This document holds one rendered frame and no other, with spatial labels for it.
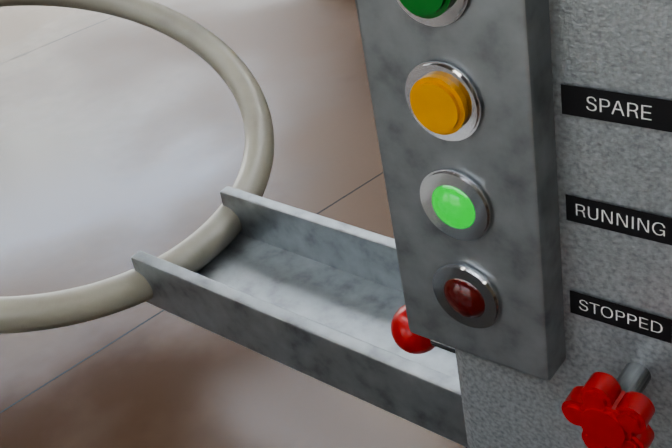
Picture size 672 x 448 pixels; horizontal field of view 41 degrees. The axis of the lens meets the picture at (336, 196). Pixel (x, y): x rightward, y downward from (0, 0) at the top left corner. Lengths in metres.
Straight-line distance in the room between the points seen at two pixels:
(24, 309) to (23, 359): 1.92
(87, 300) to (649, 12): 0.55
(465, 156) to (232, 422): 1.90
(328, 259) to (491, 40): 0.46
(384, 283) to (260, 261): 0.12
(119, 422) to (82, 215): 1.08
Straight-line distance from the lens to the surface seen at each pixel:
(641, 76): 0.35
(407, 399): 0.64
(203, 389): 2.36
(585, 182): 0.39
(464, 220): 0.40
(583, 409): 0.41
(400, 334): 0.55
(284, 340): 0.69
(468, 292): 0.42
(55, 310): 0.78
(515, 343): 0.44
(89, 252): 3.04
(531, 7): 0.34
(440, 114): 0.37
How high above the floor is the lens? 1.54
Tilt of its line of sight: 31 degrees down
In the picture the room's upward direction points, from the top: 11 degrees counter-clockwise
